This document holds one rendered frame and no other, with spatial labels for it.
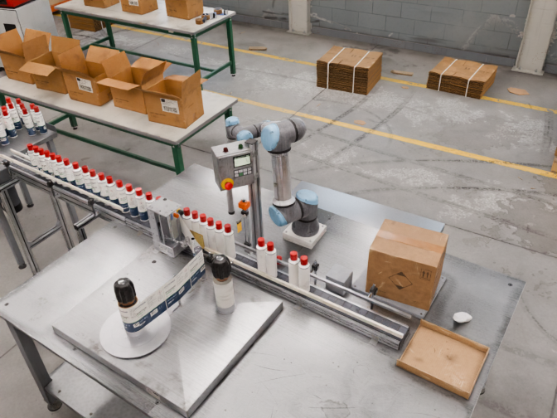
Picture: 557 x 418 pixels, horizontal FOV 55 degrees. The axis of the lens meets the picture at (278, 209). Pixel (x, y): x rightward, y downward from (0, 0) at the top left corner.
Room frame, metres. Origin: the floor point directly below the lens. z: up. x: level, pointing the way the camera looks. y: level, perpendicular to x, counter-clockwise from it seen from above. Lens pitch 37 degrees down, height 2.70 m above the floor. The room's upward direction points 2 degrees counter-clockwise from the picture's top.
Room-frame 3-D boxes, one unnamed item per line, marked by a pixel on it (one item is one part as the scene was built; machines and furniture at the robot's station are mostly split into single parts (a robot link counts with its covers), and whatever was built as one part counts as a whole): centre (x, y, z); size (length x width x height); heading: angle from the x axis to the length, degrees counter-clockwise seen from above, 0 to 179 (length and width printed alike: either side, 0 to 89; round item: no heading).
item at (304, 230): (2.27, -0.14, 0.92); 0.15 x 0.15 x 0.10
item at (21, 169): (2.79, 1.31, 0.47); 1.17 x 0.38 x 0.94; 55
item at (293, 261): (1.83, -0.06, 0.98); 0.05 x 0.05 x 0.20
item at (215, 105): (4.35, 1.44, 0.39); 2.20 x 0.80 x 0.78; 58
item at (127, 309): (1.59, 0.64, 1.04); 0.09 x 0.09 x 0.29
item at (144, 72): (4.08, 1.08, 0.96); 0.53 x 0.45 x 0.37; 149
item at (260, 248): (1.94, 0.09, 0.98); 0.05 x 0.05 x 0.20
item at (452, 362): (1.41, -0.66, 0.85); 0.30 x 0.26 x 0.04; 55
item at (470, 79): (5.89, -2.19, 0.11); 0.65 x 0.54 x 0.22; 55
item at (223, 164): (2.11, 0.20, 1.38); 0.17 x 0.10 x 0.19; 110
